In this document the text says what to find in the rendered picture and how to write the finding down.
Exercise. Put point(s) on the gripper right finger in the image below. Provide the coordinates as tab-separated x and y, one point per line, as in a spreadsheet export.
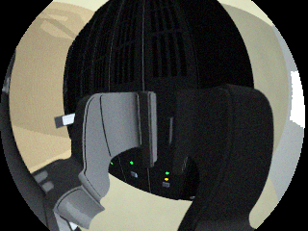
228	131

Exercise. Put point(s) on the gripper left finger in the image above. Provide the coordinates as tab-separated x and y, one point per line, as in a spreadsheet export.
104	125

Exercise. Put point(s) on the black server rack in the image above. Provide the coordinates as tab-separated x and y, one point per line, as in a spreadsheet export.
135	45

